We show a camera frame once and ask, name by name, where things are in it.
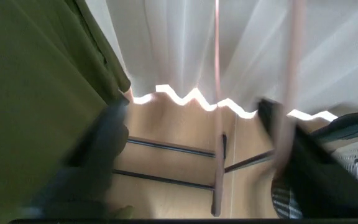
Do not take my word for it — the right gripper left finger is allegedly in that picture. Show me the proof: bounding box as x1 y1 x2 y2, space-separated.
26 99 130 219

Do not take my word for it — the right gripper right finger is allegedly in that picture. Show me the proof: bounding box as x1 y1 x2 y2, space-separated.
257 98 358 219

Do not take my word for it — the green printed T-shirt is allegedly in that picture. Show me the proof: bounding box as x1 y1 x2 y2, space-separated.
0 0 135 224

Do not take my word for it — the black clothes rack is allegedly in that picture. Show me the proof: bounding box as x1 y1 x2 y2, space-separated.
113 108 358 191

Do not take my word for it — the pink clothes hanger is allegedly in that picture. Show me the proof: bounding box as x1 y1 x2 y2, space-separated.
210 0 307 218

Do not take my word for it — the beige curtain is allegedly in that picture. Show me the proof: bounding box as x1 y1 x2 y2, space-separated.
85 0 358 121

